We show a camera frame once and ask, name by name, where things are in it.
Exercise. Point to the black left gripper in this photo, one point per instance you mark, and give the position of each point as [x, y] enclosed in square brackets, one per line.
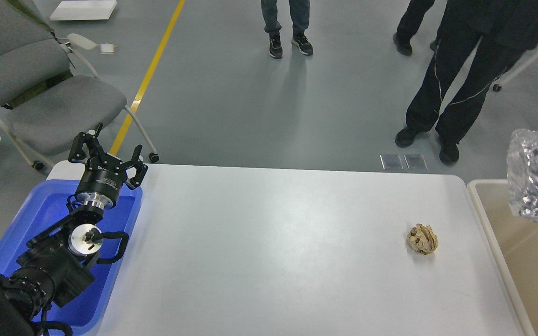
[100, 184]

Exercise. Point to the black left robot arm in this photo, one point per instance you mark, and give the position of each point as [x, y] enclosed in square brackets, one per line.
[57, 266]

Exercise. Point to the grey office chair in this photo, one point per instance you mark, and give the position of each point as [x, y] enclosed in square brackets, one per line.
[48, 91]

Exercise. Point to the small white floor box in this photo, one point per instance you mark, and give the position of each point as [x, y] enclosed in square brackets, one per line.
[106, 49]

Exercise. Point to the white flat board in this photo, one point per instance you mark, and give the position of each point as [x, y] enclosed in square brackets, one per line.
[83, 10]

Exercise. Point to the left metal floor plate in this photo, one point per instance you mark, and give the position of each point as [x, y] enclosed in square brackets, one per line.
[391, 162]

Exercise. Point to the metal floor plate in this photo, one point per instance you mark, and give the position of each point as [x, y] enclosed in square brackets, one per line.
[415, 162]
[391, 162]

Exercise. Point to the right metal floor plate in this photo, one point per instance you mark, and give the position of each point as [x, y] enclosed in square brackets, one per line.
[415, 162]

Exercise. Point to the crumpled brown paper ball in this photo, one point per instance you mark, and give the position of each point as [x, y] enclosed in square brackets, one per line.
[422, 240]

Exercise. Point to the person in black tracksuit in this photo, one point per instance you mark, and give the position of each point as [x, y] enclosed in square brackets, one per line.
[478, 42]

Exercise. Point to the beige plastic bin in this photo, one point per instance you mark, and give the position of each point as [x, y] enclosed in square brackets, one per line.
[514, 243]

